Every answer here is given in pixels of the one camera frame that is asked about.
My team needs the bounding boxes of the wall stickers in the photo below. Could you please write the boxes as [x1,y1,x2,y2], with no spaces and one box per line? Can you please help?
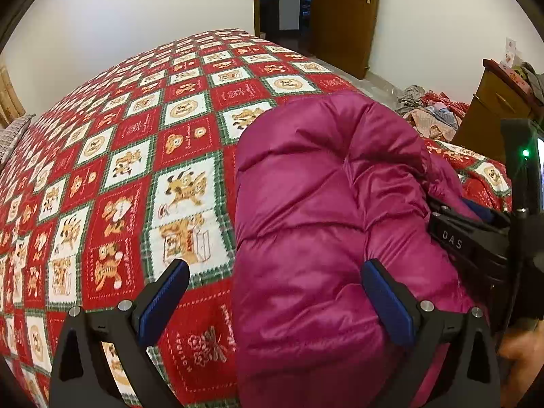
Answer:
[503,37,524,69]

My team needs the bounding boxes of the magenta down jacket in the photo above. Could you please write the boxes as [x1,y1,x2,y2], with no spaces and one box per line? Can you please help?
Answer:
[233,91,489,408]

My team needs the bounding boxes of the brown wooden door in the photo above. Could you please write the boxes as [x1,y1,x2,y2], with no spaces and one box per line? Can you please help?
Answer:
[307,0,379,81]

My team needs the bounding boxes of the red checkered printed blanket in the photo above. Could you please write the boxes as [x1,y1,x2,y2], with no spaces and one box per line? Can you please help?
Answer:
[0,29,516,408]

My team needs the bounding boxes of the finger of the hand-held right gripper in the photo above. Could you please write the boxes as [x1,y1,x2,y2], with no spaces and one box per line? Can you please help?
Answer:
[425,194,498,225]

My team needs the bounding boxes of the grey folded cloth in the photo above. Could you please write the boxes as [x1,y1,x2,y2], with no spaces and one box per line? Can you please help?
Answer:
[512,62,544,103]

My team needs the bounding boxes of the brown wooden cabinet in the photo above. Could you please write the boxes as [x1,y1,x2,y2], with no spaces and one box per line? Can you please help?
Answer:
[449,59,544,159]

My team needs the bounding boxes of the pile of clothes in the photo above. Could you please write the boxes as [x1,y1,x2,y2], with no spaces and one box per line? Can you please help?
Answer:
[394,85,472,137]

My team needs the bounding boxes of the person's right hand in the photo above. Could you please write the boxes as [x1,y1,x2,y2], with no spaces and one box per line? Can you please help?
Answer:
[497,325,544,392]

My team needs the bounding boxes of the striped pillow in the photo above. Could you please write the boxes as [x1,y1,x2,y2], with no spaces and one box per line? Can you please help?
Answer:
[0,114,37,164]

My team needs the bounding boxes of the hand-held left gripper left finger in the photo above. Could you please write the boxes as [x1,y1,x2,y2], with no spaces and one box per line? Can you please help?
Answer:
[49,258,190,408]

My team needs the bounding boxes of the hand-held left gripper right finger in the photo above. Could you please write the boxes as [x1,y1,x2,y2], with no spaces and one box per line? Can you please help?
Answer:
[361,258,503,408]

